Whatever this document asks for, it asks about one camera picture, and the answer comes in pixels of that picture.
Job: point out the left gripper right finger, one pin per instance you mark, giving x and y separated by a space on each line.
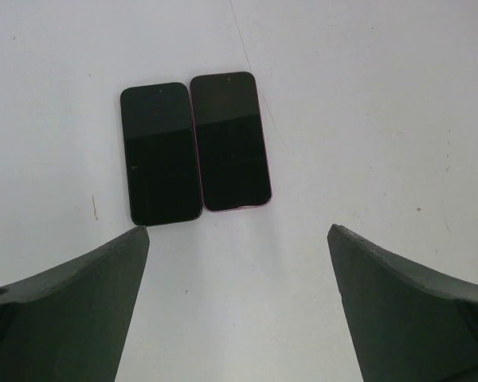
407 322

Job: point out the black phone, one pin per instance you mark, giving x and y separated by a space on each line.
160 154

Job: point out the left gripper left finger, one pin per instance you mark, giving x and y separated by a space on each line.
70 323

